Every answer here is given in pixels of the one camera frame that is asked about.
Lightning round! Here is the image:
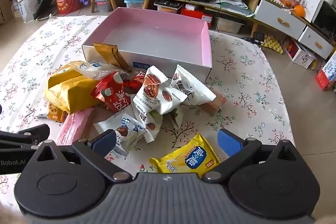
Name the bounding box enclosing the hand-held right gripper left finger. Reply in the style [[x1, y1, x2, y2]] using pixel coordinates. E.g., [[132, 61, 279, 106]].
[[26, 130, 133, 184]]

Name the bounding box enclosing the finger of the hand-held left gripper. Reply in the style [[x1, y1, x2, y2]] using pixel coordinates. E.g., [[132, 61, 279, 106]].
[[0, 124, 50, 152]]

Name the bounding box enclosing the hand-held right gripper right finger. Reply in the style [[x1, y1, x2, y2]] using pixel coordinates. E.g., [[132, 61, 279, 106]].
[[201, 128, 311, 184]]

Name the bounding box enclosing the orange lotus root packet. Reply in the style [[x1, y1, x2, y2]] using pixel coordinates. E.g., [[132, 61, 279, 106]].
[[36, 98, 68, 123]]

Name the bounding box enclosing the white blue nut packet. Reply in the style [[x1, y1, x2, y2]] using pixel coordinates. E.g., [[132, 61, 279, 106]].
[[93, 113, 147, 158]]

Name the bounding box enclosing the pink wafer packet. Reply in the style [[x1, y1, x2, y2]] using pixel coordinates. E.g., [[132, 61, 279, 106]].
[[55, 108, 94, 146]]

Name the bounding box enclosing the orange wafer packet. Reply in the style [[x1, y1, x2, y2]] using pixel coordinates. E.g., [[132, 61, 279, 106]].
[[202, 93, 227, 117]]

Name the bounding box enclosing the red apple print packet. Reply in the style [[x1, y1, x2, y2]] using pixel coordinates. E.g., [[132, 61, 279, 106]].
[[123, 74, 145, 95], [91, 71, 132, 113]]

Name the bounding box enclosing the white pecan print packet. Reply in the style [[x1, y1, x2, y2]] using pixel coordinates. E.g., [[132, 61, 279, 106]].
[[131, 102, 164, 144], [133, 65, 169, 115]]

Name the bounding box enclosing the yellow biscuit packet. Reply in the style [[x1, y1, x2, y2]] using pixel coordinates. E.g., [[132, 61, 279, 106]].
[[149, 134, 221, 180]]

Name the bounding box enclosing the large yellow snack bag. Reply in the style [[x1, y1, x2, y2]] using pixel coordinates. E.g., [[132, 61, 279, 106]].
[[43, 76, 103, 115], [48, 61, 90, 88]]

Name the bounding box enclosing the green white packet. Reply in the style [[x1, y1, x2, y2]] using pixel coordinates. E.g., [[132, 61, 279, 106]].
[[163, 105, 185, 130]]

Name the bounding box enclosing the white packet dark print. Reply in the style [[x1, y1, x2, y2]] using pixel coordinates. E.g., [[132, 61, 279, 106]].
[[171, 64, 217, 107]]

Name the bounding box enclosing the clear packet blue label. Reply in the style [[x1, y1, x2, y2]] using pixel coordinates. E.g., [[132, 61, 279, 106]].
[[78, 61, 130, 82]]

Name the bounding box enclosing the gold stick packet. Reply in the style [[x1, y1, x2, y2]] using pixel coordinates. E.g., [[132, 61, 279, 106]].
[[93, 43, 133, 73]]

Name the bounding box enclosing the pink cardboard box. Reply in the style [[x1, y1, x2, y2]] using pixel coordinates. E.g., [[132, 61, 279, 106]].
[[82, 7, 213, 80]]

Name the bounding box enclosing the floral tablecloth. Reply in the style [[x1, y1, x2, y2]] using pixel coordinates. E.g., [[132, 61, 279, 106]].
[[0, 14, 295, 214]]

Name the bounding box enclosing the yellow egg tray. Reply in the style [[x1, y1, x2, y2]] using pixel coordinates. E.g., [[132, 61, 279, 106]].
[[262, 35, 284, 54]]

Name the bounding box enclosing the white red gift box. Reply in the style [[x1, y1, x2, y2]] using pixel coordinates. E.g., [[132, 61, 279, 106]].
[[282, 36, 317, 69]]

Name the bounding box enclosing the wide clear plastic bin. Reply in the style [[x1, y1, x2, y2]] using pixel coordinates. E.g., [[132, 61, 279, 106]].
[[214, 17, 243, 34]]

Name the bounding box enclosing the black flat board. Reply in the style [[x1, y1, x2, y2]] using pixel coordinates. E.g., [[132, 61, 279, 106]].
[[33, 0, 59, 21]]

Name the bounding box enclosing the small white drawer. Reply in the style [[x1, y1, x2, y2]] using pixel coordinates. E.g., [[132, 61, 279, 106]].
[[299, 27, 335, 59]]

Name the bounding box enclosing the red cardboard box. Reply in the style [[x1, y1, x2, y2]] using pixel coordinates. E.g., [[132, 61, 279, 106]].
[[181, 4, 213, 24]]

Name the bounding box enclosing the clear storage bin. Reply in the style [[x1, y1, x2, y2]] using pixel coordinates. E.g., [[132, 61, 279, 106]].
[[96, 0, 112, 13], [157, 7, 181, 15]]

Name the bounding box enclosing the wooden TV stand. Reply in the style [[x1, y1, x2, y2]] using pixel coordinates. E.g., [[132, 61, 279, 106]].
[[180, 0, 336, 60]]

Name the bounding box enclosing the pile of papers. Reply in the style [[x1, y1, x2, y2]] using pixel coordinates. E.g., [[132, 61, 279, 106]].
[[213, 0, 254, 17]]

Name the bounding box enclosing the blue lid storage bin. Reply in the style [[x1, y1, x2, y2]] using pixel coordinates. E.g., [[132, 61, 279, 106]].
[[123, 0, 144, 8]]

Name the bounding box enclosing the orange fruit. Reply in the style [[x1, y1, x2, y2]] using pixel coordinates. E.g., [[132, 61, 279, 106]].
[[293, 5, 306, 17]]

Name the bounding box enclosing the black component tray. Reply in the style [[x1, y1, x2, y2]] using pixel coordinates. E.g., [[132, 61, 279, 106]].
[[154, 0, 184, 10]]

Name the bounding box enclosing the black microwave oven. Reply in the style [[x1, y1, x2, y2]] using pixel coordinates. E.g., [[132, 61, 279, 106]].
[[312, 0, 336, 30]]

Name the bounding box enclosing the white printed box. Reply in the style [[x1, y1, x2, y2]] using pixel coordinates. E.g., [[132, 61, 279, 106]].
[[299, 0, 324, 24]]

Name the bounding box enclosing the white drawer wooden handle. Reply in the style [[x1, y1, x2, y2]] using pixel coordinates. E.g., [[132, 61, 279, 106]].
[[254, 0, 306, 39]]

